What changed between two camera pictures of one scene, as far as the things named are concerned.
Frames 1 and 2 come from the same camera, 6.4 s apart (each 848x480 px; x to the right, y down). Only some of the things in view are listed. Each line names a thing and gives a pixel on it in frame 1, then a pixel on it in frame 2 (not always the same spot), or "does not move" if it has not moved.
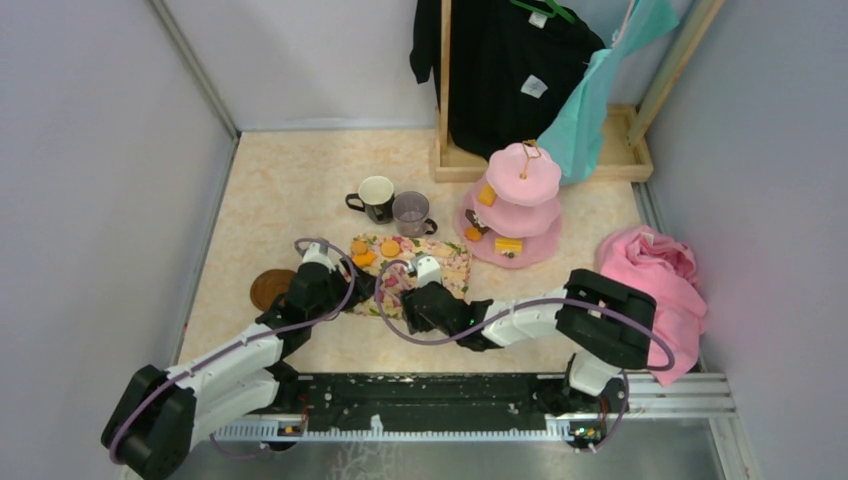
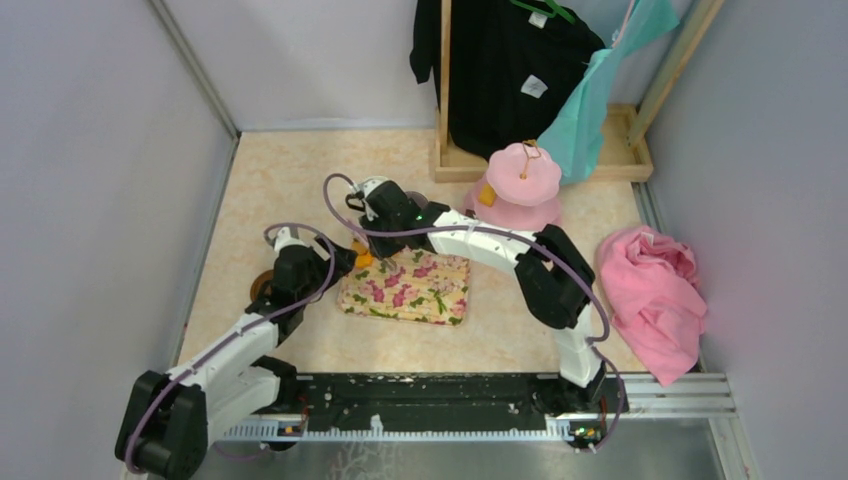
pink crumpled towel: [666, 269] does not move
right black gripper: [413, 316] → [382, 252]
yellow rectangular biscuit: [487, 196] does not move
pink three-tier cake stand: [526, 206] does not move
